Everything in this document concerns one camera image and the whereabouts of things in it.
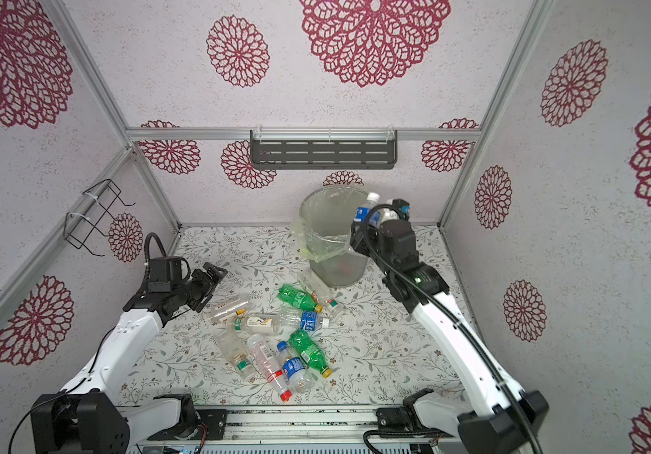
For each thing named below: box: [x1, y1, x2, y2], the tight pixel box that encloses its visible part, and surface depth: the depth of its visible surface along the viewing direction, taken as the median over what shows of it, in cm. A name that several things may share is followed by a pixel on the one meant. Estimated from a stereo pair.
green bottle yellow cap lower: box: [288, 329, 334, 380], surface depth 83 cm
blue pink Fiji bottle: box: [318, 252, 366, 285], surface depth 99 cm
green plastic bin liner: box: [290, 184, 370, 263], surface depth 96 cm
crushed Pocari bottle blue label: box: [278, 307, 331, 332], surface depth 89 cm
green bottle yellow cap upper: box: [277, 283, 324, 314], surface depth 95 cm
